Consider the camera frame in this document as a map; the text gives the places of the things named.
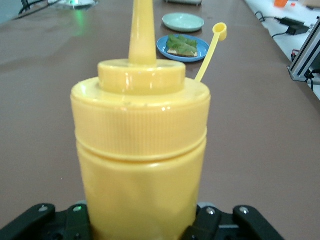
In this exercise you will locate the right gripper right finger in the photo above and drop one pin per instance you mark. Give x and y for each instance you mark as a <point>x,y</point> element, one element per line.
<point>250,225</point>

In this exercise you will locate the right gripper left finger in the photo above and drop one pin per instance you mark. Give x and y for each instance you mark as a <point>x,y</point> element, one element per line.
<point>37,225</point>

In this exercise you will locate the yellow mustard squeeze bottle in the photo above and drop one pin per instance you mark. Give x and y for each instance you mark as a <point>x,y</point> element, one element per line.
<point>140,150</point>

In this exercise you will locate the brown bread slice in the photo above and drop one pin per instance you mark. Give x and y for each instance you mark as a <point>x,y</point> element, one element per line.
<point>183,54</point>

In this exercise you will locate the green lettuce leaf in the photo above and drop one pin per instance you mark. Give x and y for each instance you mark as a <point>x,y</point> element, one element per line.
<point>182,43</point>

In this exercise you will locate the blue round plate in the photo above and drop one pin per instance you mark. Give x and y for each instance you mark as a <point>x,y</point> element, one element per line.
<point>202,48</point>

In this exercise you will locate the pale green round plate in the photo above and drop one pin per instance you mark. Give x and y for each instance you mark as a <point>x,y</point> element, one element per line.
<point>183,22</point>

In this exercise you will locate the black power adapter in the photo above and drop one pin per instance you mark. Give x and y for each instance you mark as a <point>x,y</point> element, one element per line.
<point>292,25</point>

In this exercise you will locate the orange plastic object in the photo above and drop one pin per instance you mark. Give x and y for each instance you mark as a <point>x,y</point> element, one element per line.
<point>280,3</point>

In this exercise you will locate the aluminium camera mount profile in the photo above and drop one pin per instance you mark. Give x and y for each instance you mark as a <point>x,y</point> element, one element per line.
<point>306,52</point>

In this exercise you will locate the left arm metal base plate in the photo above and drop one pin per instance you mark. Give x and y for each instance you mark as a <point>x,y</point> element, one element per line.
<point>75,3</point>

